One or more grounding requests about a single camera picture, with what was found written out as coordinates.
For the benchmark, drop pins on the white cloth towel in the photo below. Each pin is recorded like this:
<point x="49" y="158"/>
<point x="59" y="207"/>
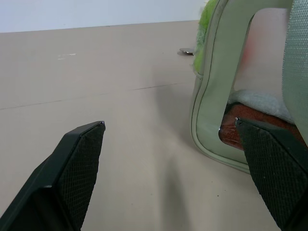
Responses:
<point x="260" y="102"/>

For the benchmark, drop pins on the pale green backpack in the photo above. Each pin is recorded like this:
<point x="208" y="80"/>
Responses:
<point x="211" y="101"/>

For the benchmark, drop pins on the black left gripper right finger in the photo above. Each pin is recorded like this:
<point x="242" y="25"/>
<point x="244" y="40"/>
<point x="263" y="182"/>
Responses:
<point x="274" y="166"/>

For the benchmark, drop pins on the green fluffy pompom charm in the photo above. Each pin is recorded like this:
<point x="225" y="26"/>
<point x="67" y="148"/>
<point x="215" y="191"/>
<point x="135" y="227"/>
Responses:
<point x="201" y="36"/>

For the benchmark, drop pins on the reddish-brown plastic bowl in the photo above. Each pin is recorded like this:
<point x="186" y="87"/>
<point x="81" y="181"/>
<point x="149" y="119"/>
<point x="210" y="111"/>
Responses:
<point x="237" y="132"/>

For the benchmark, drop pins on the silver metal zipper pull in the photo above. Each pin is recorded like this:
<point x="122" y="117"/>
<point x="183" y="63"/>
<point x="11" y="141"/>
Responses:
<point x="186" y="51"/>

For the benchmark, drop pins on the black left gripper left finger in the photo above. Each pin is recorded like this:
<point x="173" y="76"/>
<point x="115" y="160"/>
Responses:
<point x="72" y="173"/>

